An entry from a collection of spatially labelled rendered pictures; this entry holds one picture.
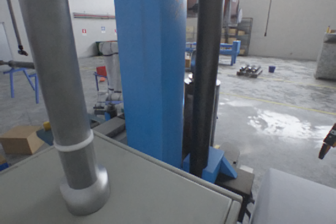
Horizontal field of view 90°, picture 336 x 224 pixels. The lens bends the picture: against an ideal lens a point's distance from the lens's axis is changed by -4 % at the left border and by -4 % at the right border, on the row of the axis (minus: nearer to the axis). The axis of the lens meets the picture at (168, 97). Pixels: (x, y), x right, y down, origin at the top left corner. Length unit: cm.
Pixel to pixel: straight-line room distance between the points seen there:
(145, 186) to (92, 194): 7
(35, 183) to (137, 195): 14
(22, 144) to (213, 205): 329
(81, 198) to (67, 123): 8
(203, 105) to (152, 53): 28
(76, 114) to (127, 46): 46
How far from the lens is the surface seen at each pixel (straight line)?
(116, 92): 204
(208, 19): 62
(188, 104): 105
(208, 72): 64
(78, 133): 18
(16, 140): 344
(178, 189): 25
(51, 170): 31
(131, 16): 60
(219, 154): 95
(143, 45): 57
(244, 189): 97
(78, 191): 22
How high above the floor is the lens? 176
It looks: 21 degrees down
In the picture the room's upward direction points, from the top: straight up
